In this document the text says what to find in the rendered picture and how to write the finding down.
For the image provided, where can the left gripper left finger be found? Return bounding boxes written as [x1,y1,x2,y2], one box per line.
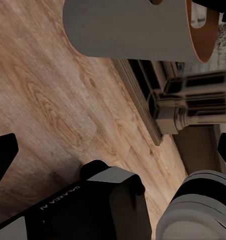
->
[0,133,19,181]

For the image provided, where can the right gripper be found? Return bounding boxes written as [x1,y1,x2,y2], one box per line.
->
[192,0,226,23]

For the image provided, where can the trash can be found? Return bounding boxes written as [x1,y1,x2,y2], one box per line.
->
[62,0,220,63]

